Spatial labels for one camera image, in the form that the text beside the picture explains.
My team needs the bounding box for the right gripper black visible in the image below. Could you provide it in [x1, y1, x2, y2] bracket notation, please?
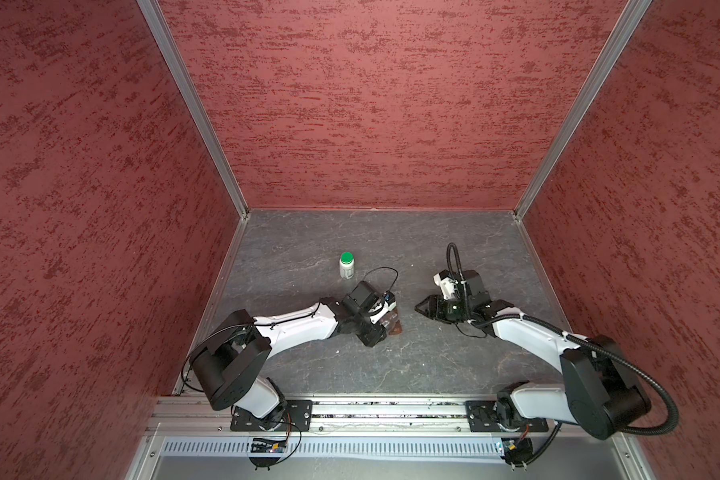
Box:
[413, 295, 472, 324]

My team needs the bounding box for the brown weekly pill organizer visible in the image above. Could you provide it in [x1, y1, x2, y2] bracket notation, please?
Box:
[388, 320, 402, 336]

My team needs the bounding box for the white pill bottle green cap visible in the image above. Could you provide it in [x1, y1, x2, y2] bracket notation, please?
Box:
[339, 251, 355, 279]

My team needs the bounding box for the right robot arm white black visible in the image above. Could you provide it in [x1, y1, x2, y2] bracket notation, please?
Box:
[415, 270, 652, 440]

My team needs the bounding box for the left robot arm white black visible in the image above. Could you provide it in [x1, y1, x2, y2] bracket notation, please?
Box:
[182, 281, 398, 430]

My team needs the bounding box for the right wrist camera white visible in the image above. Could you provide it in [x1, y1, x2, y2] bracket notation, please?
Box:
[433, 270, 463, 301]

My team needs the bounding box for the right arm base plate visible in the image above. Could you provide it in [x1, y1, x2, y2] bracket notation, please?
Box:
[465, 400, 549, 434]

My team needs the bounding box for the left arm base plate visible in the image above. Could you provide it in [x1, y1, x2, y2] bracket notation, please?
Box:
[229, 400, 313, 432]

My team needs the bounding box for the right controller board with wires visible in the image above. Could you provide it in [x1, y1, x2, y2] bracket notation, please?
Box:
[502, 421, 562, 470]

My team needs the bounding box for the controller board with wires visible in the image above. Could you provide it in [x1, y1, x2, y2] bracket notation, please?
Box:
[502, 421, 562, 470]
[248, 421, 303, 471]

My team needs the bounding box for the left controller board with wires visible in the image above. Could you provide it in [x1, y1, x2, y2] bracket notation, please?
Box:
[248, 421, 303, 471]

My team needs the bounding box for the white slotted cable duct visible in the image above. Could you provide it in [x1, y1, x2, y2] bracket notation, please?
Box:
[160, 437, 504, 463]

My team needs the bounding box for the aluminium front rail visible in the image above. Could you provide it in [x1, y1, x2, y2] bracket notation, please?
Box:
[149, 395, 631, 437]

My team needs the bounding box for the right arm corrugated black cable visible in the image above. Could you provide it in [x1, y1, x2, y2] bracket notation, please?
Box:
[445, 241, 680, 437]

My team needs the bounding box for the right aluminium corner post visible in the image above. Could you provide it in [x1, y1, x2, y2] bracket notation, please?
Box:
[514, 0, 652, 223]

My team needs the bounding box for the aluminium corner post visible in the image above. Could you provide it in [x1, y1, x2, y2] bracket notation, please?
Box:
[514, 0, 652, 223]
[137, 0, 250, 221]

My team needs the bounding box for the left aluminium corner post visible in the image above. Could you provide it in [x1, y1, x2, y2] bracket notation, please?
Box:
[137, 0, 250, 221]

